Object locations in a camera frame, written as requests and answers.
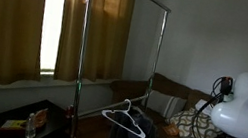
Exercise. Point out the white plastic hanger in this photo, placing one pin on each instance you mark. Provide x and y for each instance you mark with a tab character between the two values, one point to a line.
138	135

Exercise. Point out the narrow mustard curtain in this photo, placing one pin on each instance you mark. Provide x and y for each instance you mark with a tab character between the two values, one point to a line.
102	35

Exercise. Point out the metal clothing rack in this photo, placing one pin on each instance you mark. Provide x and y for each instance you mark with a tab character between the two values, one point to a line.
82	55

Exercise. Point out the brown sofa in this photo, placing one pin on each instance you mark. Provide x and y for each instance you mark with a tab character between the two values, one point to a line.
168	85

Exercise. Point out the red can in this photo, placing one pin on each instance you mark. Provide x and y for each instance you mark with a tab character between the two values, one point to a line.
70	111

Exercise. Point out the small orange object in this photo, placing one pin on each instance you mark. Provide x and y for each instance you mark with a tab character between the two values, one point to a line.
171	130

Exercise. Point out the wavy patterned pillow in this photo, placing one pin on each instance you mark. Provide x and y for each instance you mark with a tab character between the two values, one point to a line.
186	123

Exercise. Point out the white crumpled cloth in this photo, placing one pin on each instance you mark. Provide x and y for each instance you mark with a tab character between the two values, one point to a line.
201	106

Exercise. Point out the bright window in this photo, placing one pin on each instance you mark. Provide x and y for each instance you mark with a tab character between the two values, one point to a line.
53	16

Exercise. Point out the black low table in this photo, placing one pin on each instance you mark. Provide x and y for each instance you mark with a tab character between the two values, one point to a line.
50	124

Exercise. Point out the orange snack bag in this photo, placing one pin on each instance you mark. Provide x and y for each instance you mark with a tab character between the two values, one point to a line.
41	117

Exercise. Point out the clear plastic water bottle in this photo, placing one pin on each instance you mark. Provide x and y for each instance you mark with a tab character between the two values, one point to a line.
31	127

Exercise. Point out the yellow flat box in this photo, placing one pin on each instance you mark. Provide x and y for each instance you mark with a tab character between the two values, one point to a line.
12	124

